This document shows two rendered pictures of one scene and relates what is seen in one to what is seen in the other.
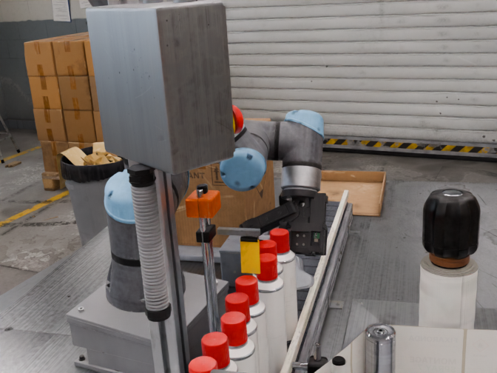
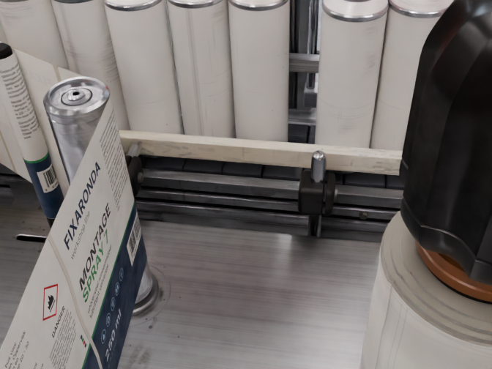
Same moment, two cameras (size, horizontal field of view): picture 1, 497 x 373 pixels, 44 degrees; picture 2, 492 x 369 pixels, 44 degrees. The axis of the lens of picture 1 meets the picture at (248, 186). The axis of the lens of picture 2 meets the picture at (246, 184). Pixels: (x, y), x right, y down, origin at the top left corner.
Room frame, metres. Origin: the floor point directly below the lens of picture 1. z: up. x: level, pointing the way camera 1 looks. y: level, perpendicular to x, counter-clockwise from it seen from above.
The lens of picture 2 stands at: (0.75, -0.45, 1.26)
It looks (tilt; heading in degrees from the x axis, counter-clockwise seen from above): 43 degrees down; 85
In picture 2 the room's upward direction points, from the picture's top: 3 degrees counter-clockwise
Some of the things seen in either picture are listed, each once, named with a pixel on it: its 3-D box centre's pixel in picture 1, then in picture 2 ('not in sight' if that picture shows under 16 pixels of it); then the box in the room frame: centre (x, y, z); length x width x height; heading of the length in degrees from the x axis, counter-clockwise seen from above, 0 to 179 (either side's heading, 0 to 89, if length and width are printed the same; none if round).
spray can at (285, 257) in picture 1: (282, 285); not in sight; (0.98, -0.05, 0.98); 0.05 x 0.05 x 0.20
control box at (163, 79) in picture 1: (161, 82); not in sight; (0.79, 0.10, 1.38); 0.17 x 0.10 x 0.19; 39
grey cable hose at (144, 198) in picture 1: (150, 244); not in sight; (0.74, 0.13, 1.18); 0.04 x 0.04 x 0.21
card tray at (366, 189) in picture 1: (340, 191); not in sight; (1.83, -0.29, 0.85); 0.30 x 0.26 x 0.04; 164
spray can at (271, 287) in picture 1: (269, 314); (348, 64); (0.88, -0.02, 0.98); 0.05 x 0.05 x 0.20
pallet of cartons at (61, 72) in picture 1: (120, 104); not in sight; (5.06, 1.00, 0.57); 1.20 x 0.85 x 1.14; 156
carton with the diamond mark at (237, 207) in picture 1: (217, 178); not in sight; (1.61, 0.08, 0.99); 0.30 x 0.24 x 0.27; 163
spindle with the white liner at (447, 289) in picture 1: (447, 283); (466, 304); (0.86, -0.30, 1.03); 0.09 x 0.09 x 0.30
